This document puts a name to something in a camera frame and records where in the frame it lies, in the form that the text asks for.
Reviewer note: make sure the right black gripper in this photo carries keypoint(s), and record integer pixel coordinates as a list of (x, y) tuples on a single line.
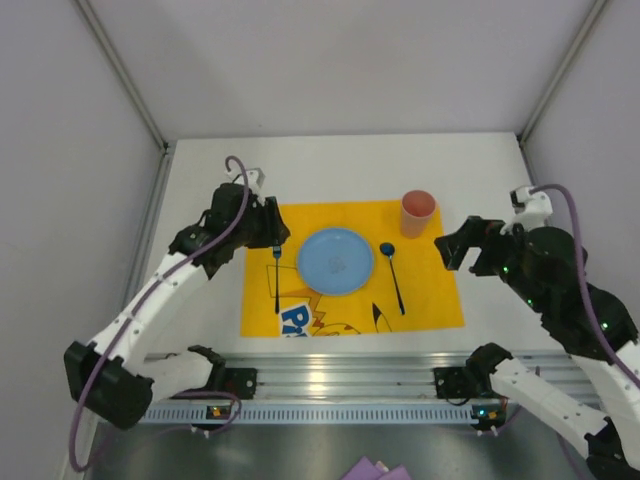
[(480, 242)]

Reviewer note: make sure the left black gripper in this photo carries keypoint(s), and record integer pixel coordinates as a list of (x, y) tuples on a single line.
[(272, 220)]

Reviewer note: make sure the yellow cartoon placemat cloth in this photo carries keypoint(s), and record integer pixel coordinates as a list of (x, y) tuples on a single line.
[(428, 290)]

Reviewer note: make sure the blue plastic plate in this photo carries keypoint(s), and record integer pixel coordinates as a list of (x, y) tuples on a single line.
[(335, 261)]

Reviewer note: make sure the red plastic cup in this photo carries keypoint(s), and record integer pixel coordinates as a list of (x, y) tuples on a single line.
[(417, 208)]

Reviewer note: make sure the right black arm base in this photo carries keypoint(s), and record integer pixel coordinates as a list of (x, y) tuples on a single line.
[(456, 385)]

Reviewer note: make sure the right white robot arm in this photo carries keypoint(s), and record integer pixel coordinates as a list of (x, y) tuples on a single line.
[(540, 267)]

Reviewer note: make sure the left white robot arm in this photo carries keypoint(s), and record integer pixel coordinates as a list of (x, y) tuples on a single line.
[(110, 374)]

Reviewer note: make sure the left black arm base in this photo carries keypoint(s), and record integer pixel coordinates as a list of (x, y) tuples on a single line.
[(241, 382)]

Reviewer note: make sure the purple cloth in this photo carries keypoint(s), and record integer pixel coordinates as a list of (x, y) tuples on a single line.
[(365, 469)]

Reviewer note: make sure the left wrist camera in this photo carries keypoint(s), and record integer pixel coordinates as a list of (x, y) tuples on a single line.
[(254, 178)]

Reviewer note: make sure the aluminium mounting rail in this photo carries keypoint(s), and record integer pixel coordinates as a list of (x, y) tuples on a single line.
[(345, 377)]

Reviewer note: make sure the slotted grey cable duct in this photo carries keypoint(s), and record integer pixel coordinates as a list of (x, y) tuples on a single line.
[(256, 413)]

